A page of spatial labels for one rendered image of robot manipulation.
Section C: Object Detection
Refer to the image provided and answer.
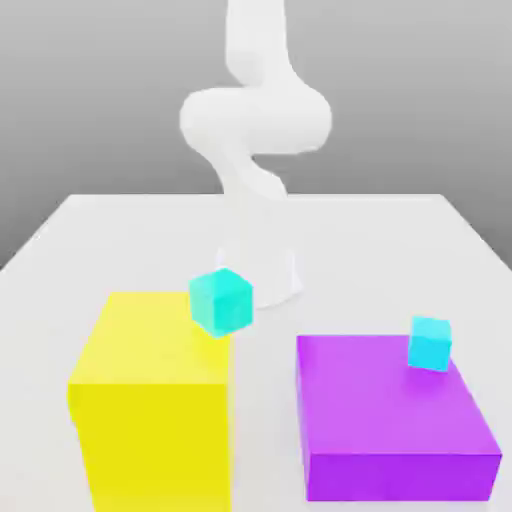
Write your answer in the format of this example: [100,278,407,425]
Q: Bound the small turquoise cube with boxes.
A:
[188,266,255,340]

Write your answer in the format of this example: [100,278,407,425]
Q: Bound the small sky blue cube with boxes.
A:
[406,315,453,373]

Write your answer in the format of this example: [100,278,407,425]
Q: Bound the large yellow box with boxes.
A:
[66,290,235,512]

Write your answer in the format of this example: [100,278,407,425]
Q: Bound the large purple box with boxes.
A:
[295,334,504,503]

